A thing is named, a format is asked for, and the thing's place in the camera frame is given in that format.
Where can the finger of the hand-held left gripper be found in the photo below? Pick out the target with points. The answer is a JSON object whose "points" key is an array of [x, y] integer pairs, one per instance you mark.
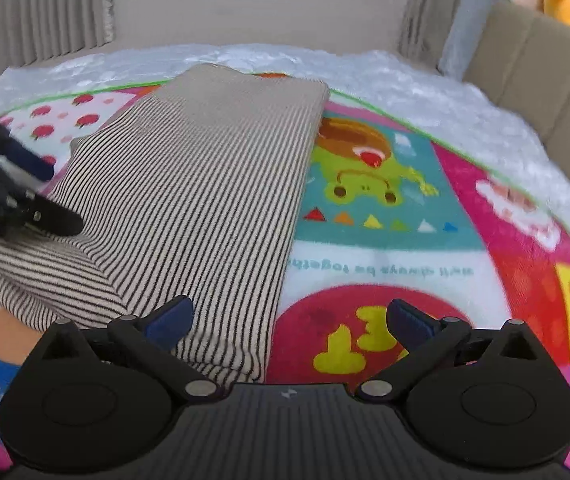
{"points": [[57, 220], [27, 162]]}

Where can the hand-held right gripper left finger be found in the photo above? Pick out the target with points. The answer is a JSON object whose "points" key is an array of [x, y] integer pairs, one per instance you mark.
{"points": [[169, 324]]}

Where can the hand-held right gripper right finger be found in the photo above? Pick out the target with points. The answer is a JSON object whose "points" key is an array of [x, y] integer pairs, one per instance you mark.
{"points": [[411, 324]]}

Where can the striped beige garment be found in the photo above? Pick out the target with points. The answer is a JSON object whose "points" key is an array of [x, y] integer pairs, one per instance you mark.
{"points": [[190, 185]]}

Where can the colourful printed blanket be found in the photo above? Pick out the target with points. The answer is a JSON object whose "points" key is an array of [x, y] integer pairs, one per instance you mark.
{"points": [[415, 240]]}

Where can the beige pleated curtain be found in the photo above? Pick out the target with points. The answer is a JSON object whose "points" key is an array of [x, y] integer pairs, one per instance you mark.
{"points": [[60, 10], [427, 5]]}

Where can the beige padded headboard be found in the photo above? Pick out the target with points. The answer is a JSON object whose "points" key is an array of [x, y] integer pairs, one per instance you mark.
{"points": [[540, 75]]}

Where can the white sheer curtain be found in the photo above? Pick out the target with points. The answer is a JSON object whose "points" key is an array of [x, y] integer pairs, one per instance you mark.
{"points": [[467, 25]]}

